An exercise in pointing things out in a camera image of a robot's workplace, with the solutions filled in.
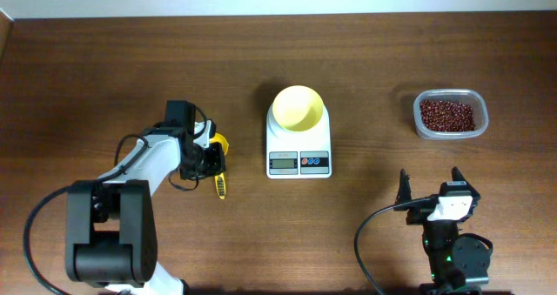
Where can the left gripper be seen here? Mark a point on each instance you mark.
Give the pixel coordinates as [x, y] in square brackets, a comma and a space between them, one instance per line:
[215, 160]

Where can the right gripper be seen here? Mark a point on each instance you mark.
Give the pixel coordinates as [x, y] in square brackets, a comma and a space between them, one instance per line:
[419, 214]

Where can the yellow plastic measuring scoop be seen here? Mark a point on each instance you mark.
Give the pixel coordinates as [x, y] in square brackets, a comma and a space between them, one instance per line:
[220, 178]

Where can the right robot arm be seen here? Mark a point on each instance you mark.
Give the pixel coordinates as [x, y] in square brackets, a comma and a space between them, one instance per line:
[458, 261]

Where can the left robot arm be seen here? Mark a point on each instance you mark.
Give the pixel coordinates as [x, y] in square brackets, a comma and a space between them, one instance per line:
[111, 238]

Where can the white digital kitchen scale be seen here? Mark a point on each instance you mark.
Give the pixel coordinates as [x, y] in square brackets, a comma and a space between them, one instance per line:
[298, 154]

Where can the pale yellow plastic bowl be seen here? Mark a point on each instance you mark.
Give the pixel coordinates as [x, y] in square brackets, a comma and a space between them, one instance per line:
[298, 108]

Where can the red adzuki beans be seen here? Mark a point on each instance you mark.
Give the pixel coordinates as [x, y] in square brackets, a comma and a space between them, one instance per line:
[446, 116]

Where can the clear plastic food container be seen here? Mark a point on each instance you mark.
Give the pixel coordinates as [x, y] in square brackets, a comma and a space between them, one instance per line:
[472, 98]

